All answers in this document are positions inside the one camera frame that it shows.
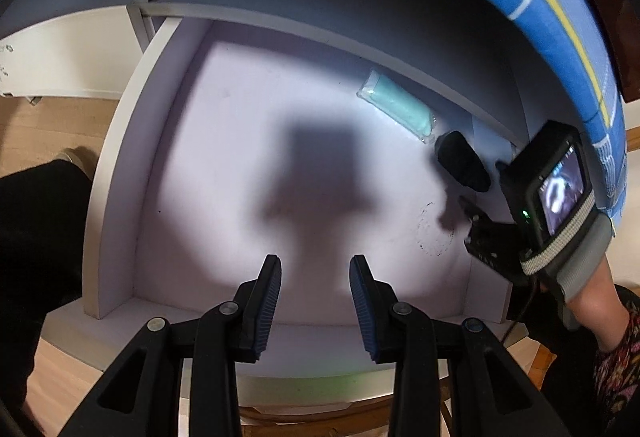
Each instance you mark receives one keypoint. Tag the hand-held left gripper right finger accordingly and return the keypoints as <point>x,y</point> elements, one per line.
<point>360,307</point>

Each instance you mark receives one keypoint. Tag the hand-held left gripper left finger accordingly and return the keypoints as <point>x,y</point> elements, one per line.
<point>262,307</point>

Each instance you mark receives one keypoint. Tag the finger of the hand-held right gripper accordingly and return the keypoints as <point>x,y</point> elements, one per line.
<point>503,169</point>
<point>475,213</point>

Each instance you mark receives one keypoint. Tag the black cloth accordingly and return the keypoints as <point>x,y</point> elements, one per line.
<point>460,159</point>

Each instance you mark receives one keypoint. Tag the person's right forearm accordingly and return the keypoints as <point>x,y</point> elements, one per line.
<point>600,302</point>

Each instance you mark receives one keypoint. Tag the teal cloth in plastic packet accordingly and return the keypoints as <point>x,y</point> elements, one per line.
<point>400,104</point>

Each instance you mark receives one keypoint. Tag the person's black pants leg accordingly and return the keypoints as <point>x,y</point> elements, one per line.
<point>40,242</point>

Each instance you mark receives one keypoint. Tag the white cabinet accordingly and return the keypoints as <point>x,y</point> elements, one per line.
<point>65,62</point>

